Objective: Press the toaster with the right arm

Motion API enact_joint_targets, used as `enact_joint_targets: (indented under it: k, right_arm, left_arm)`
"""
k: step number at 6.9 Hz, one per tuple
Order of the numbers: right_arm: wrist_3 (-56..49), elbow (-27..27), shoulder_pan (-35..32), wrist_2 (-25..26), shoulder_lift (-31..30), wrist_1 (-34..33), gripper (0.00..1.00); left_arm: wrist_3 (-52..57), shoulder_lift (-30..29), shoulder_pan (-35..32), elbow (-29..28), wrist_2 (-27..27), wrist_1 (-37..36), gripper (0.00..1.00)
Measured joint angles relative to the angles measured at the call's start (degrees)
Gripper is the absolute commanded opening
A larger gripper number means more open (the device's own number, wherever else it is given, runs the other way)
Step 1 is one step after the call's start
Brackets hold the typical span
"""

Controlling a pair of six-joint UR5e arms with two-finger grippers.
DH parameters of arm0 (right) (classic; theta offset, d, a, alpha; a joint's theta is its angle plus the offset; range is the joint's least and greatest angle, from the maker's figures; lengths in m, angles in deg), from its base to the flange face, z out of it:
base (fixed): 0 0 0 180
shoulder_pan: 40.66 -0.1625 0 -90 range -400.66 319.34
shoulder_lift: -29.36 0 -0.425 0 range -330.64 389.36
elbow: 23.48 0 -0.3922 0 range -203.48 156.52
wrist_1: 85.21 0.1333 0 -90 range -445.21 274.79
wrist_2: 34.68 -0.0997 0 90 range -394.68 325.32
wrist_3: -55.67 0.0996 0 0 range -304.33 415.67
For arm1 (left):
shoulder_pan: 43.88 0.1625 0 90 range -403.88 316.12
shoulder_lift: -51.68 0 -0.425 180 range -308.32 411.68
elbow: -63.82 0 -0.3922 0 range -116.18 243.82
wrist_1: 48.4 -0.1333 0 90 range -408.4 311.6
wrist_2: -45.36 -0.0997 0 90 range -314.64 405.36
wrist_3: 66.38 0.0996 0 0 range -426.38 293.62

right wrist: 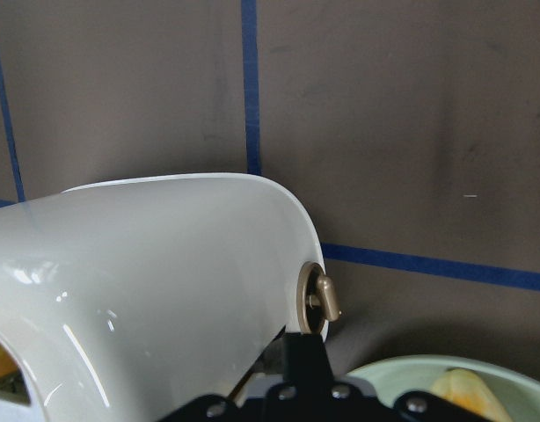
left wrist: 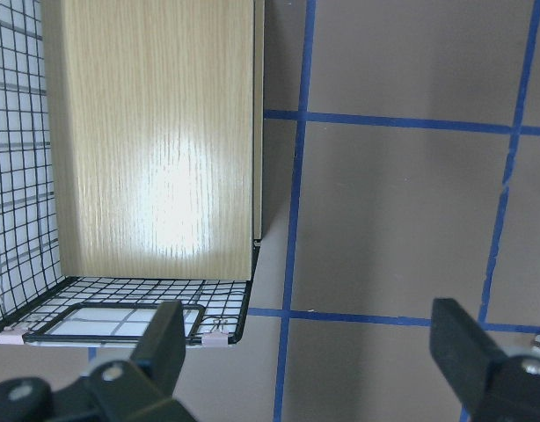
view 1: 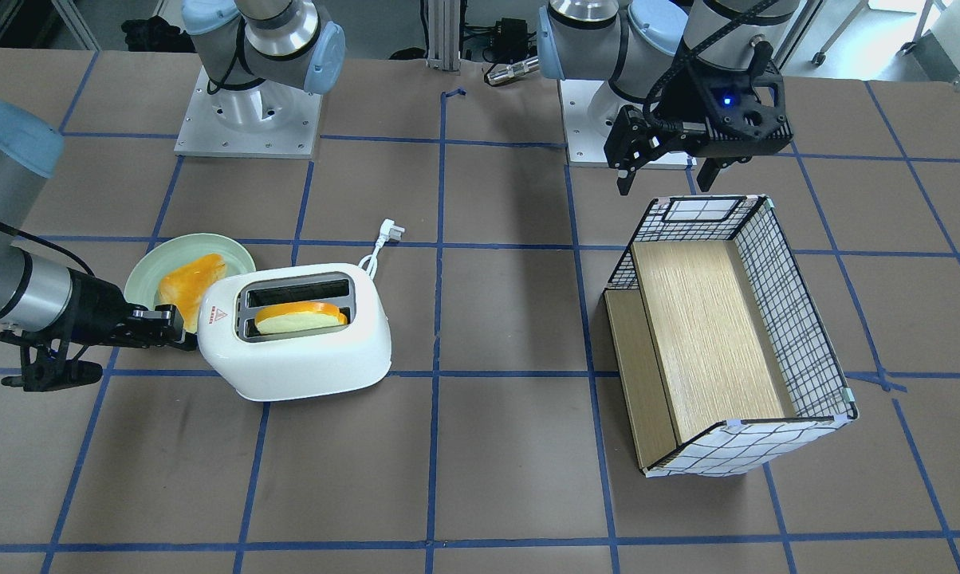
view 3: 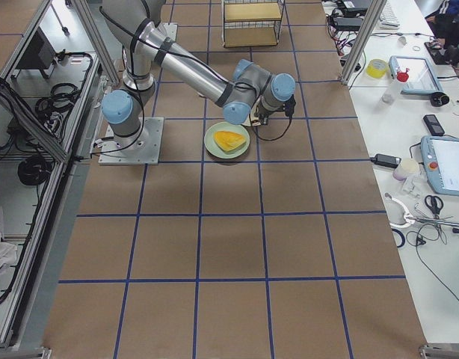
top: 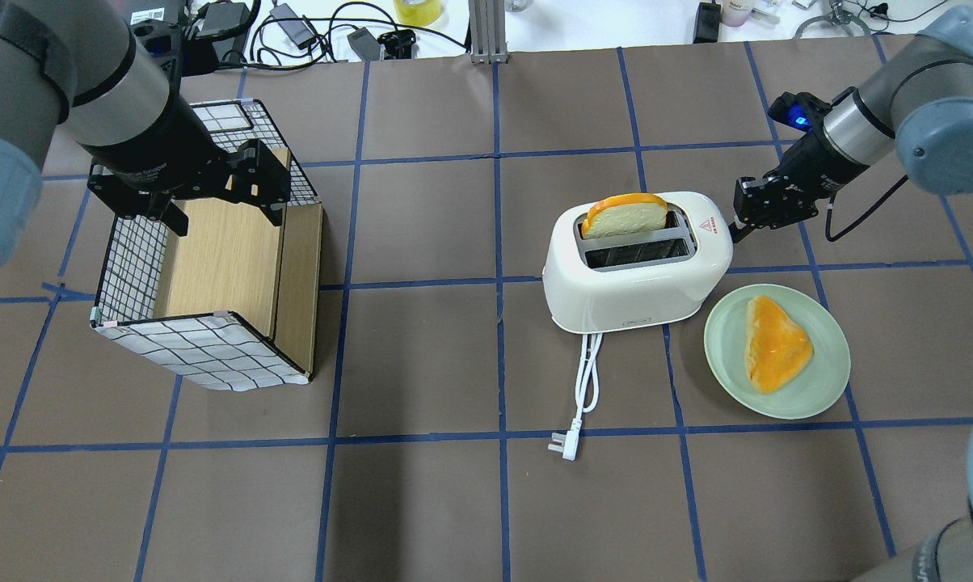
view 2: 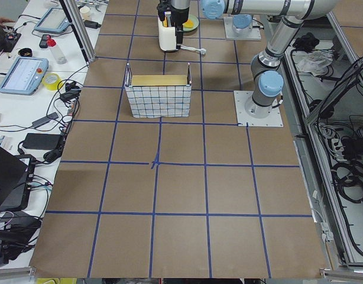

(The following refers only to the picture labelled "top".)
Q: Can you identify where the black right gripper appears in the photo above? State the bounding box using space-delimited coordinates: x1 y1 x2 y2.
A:
729 133 846 244

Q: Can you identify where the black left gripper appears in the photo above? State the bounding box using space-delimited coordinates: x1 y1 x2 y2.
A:
87 102 291 236

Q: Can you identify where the white two-slot toaster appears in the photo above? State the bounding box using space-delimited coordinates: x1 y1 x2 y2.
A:
542 192 733 334

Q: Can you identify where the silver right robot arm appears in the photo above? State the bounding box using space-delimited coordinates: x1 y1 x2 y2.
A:
729 5 973 581

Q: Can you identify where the bread slice in toaster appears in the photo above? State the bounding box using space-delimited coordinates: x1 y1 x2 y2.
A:
579 192 670 240

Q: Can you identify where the toasted bread on plate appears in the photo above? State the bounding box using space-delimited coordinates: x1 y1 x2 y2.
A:
744 295 815 394

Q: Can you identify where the light green plate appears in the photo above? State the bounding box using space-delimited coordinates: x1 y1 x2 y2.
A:
703 284 851 420

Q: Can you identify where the black power adapter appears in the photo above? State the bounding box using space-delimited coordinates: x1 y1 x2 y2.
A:
691 1 722 44

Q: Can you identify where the white paper cup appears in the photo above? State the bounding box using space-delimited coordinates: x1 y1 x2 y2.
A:
720 0 756 28

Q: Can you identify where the yellow tape roll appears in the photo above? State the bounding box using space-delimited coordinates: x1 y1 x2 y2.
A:
393 0 444 28

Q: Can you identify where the wire and wood shelf box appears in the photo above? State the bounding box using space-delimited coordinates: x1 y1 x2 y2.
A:
91 99 324 393

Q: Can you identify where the white toaster power cord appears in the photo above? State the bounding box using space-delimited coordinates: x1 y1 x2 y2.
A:
548 331 604 462

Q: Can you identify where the aluminium frame post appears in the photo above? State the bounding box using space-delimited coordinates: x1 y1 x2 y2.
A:
468 0 509 64

